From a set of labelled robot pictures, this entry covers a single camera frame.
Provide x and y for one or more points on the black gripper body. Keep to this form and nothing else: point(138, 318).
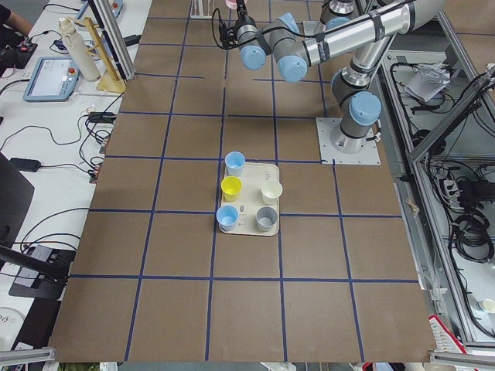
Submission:
point(242, 14)

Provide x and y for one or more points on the pink cup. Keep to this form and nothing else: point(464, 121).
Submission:
point(231, 4)

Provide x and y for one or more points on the light blue cup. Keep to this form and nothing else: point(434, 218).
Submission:
point(227, 217)
point(234, 163)

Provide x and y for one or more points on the yellow cup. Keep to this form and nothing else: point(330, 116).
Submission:
point(231, 187)

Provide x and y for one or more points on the cream white cup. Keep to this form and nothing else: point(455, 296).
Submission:
point(271, 190)

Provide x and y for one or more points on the grey cup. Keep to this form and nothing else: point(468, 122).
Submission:
point(266, 218)

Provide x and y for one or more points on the wooden stand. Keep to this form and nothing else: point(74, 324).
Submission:
point(110, 80)

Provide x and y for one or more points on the white water bottle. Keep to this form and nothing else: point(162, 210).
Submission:
point(78, 50)

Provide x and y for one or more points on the cream rabbit tray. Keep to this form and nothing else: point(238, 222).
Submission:
point(253, 177)

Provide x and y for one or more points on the blue teach pendant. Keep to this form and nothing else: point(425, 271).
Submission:
point(53, 80)

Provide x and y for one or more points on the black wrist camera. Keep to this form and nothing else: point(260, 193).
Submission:
point(228, 36)

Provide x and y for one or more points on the white wire cup rack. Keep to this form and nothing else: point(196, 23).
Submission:
point(202, 9)

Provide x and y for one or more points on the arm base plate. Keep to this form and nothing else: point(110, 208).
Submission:
point(313, 29)
point(336, 148)

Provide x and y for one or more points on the aluminium frame post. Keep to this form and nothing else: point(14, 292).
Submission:
point(112, 33)

